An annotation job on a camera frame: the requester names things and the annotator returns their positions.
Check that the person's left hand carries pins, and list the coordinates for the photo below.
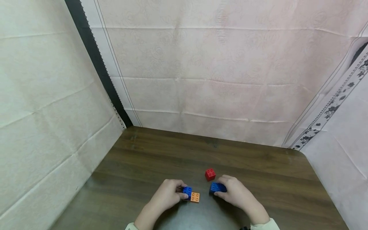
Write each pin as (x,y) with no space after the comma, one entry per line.
(165,195)

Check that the person's right hand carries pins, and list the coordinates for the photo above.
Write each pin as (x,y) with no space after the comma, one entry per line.
(238,195)

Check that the person's right thumb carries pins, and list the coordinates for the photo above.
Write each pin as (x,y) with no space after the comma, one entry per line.
(222,195)

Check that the person's right index finger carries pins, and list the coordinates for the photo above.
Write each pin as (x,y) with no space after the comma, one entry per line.
(228,179)

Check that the person's left index finger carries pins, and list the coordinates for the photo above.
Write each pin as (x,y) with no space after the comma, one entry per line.
(176,182)

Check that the person's left thumb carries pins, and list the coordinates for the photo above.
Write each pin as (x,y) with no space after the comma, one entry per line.
(181,197)

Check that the small blue toy brick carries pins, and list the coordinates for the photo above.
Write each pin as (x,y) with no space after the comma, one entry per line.
(187,191)

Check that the long blue toy brick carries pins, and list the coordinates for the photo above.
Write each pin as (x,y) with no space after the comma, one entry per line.
(217,187)

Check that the person's left forearm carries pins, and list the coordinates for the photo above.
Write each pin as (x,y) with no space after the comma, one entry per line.
(145,219)

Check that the person's right forearm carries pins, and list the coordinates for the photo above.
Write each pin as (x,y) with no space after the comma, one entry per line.
(260,220)

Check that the orange toy brick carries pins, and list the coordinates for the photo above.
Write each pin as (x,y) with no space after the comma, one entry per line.
(195,197)

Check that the red toy brick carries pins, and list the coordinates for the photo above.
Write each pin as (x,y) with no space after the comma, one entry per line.
(210,174)

